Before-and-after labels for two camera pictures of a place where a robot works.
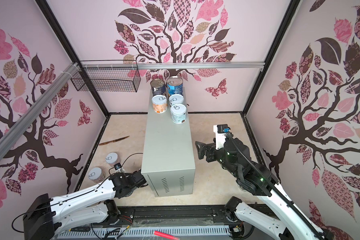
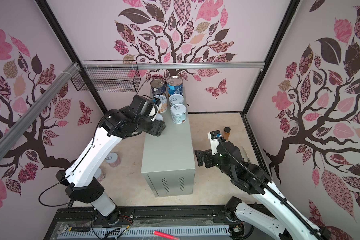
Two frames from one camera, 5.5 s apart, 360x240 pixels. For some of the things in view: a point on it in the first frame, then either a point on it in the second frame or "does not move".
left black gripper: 135,173 -> 157,126
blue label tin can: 174,84 does not move
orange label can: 159,103 does not move
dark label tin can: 158,87 does not move
